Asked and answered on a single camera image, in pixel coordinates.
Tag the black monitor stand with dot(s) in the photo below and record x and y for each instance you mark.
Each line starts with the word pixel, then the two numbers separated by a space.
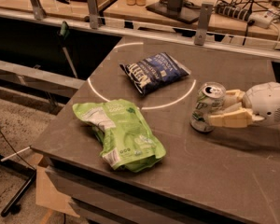
pixel 175 9

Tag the black floor stand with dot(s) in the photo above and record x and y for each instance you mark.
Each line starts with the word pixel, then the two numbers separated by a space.
pixel 17 176

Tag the middle metal rail bracket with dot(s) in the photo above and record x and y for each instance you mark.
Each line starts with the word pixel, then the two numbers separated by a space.
pixel 93 14

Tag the glass barrier rail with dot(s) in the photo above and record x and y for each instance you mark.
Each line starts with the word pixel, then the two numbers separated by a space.
pixel 105 30

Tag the green-handled tool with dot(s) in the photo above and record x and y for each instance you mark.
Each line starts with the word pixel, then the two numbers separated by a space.
pixel 62 35

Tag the blue kettle chip bag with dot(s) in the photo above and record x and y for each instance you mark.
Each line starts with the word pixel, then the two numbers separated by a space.
pixel 154 72

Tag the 7up soda can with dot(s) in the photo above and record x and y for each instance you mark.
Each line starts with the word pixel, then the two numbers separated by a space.
pixel 210 98

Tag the left metal rail bracket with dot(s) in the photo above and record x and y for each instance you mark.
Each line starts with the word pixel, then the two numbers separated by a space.
pixel 38 10

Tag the green rice chip bag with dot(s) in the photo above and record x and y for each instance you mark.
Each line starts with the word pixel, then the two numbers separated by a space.
pixel 128 142

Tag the power strip with cables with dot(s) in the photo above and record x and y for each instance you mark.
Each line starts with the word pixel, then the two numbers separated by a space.
pixel 261 13

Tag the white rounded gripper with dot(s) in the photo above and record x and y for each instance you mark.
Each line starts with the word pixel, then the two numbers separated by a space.
pixel 266 103

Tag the metal rail bracket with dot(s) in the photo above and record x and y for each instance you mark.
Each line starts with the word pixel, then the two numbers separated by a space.
pixel 38 10
pixel 203 21
pixel 93 14

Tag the cardboard box under table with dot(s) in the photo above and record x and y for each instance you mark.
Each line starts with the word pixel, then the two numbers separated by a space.
pixel 46 193

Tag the right metal rail bracket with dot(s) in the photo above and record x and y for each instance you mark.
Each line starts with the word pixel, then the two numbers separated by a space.
pixel 203 21

